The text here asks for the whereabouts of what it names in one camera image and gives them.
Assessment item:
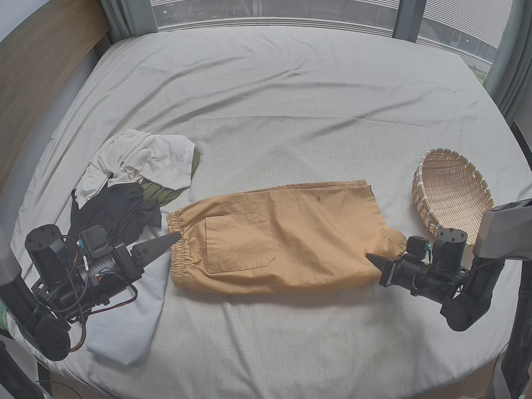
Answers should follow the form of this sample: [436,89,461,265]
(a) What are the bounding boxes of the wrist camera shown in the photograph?
[79,226,109,259]
[405,235,431,261]

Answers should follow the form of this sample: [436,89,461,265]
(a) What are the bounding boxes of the white garment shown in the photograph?
[76,128,196,209]

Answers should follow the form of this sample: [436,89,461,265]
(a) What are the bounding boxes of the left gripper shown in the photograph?
[85,243,146,294]

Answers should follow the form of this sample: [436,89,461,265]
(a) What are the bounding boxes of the black garment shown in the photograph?
[70,182,163,244]

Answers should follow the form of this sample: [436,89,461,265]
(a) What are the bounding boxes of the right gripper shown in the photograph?
[379,258,429,294]

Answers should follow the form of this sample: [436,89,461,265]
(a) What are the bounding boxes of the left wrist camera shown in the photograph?
[79,226,109,259]

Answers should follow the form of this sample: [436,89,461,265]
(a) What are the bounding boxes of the grey-green curtain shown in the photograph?
[91,0,160,42]
[484,0,532,119]

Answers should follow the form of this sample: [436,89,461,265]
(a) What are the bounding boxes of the green garment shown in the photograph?
[139,148,201,207]

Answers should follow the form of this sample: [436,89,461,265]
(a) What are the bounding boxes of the tan shorts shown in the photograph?
[165,178,407,295]

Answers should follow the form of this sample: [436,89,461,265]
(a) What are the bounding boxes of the round woven basket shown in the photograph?
[411,148,495,250]

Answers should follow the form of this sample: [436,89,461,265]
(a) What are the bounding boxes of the pale grey garment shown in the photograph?
[85,225,175,367]

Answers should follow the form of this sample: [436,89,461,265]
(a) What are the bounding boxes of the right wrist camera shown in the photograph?
[405,235,431,261]

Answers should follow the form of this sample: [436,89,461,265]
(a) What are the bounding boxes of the bed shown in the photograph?
[0,0,532,399]

